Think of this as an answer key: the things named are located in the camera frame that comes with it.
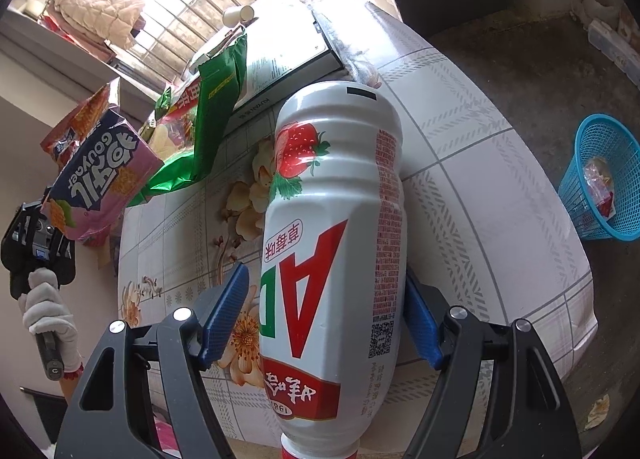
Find white strawberry drink bottle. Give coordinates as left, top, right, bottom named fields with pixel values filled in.
left=259, top=82, right=408, bottom=459

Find person's left forearm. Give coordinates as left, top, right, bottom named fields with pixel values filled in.
left=59, top=366, right=83, bottom=407

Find crumpled paper scrap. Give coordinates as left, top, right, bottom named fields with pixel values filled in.
left=585, top=396, right=611, bottom=430

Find red plastic wrapper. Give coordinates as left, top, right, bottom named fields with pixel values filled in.
left=582, top=156, right=618, bottom=217

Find cream quilted coat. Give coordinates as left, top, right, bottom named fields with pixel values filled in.
left=50, top=0, right=146, bottom=50

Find pink snack box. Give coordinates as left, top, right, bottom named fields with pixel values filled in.
left=40, top=83, right=166, bottom=242

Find beige packet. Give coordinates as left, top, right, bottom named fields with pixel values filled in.
left=145, top=116, right=196, bottom=160

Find white cable box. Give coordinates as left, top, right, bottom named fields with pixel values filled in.
left=227, top=2, right=346, bottom=112

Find toilet paper pack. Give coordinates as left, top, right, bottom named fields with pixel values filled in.
left=587, top=19, right=640, bottom=85

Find small green packet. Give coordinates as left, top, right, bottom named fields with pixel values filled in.
left=154, top=86, right=173, bottom=120

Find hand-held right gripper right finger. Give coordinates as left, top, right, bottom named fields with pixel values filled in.
left=400, top=269, right=583, bottom=459

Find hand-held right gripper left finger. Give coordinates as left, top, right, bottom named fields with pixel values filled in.
left=54, top=261, right=251, bottom=459

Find paper cup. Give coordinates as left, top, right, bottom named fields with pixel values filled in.
left=222, top=5, right=257, bottom=26

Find person's left hand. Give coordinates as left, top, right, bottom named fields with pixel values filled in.
left=20, top=269, right=83, bottom=375

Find blue plastic wastebasket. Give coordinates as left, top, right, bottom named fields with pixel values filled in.
left=557, top=114, right=640, bottom=241

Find matte green snack bag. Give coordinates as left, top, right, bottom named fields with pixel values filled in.
left=192, top=32, right=249, bottom=180

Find orange snack bag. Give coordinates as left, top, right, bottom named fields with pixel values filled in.
left=160, top=79, right=201, bottom=120

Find white plastic bag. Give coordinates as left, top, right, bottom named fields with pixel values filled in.
left=582, top=0, right=621, bottom=25

